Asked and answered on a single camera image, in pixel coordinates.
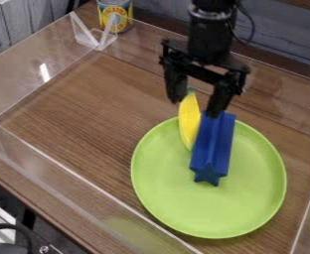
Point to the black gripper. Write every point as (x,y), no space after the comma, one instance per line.
(203,57)

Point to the blue star-shaped block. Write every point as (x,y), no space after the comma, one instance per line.
(211,153)

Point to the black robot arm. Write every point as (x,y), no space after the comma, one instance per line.
(213,4)

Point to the green round plate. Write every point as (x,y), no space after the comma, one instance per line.
(206,211)

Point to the yellow toy banana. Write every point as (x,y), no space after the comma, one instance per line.
(189,118)

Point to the yellow labelled tin can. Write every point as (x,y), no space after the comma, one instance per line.
(115,12)

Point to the clear acrylic enclosure wall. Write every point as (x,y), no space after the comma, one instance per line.
(76,107)

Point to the clear acrylic corner bracket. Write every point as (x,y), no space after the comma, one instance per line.
(94,38)

